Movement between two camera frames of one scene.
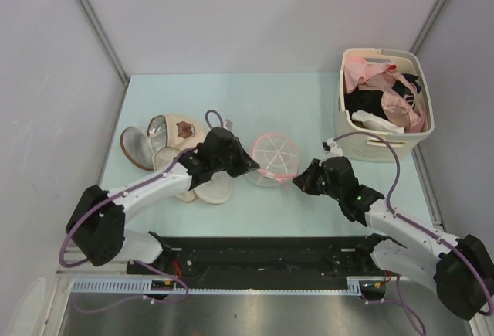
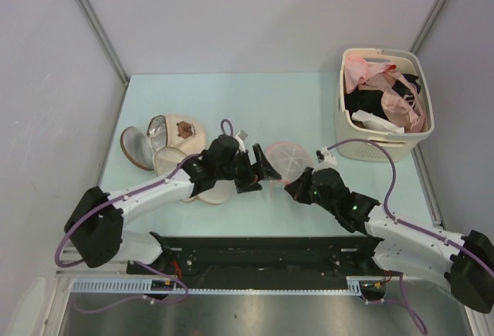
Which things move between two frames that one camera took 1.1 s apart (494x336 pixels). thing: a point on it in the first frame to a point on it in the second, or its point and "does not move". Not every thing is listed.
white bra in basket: (371, 120) does not move
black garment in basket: (370, 102) does not move
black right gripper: (303, 181) to (297, 189)
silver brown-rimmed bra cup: (137, 147) does not move
